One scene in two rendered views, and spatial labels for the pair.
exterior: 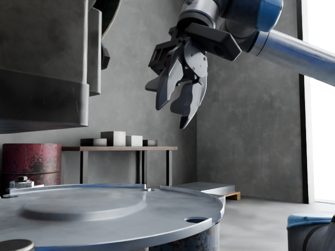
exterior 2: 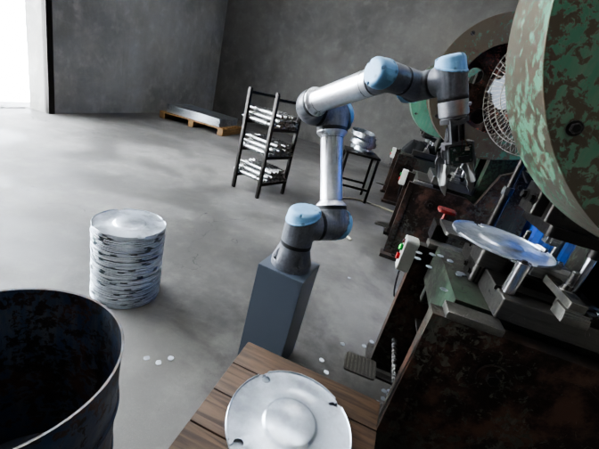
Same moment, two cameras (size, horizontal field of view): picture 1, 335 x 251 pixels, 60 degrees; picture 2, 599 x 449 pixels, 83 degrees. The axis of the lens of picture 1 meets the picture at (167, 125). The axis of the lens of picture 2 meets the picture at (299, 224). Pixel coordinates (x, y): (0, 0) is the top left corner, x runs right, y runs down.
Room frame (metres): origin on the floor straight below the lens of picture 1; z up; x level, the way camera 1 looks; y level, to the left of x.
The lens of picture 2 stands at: (1.36, 0.57, 1.06)
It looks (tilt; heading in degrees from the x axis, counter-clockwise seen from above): 22 degrees down; 236
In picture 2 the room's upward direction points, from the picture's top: 15 degrees clockwise
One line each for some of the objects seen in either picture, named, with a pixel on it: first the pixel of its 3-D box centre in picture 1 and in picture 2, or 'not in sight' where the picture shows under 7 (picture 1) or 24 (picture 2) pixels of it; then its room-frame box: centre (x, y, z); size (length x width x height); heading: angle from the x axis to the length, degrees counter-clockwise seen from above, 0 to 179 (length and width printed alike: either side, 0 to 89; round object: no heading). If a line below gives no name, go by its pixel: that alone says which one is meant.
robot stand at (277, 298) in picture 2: not in sight; (277, 312); (0.73, -0.36, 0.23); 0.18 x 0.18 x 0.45; 39
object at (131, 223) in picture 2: not in sight; (130, 223); (1.24, -0.90, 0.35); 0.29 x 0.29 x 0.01
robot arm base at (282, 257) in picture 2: not in sight; (293, 252); (0.73, -0.36, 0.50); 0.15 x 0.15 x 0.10
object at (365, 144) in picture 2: not in sight; (357, 163); (-1.31, -2.54, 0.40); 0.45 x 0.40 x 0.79; 59
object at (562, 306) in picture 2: not in sight; (568, 290); (0.34, 0.30, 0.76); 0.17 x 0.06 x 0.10; 47
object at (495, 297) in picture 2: not in sight; (527, 286); (0.22, 0.18, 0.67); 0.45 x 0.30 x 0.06; 47
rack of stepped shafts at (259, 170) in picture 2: not in sight; (266, 144); (-0.05, -2.46, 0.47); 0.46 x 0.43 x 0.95; 117
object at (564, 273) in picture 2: not in sight; (539, 262); (0.23, 0.17, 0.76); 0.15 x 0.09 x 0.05; 47
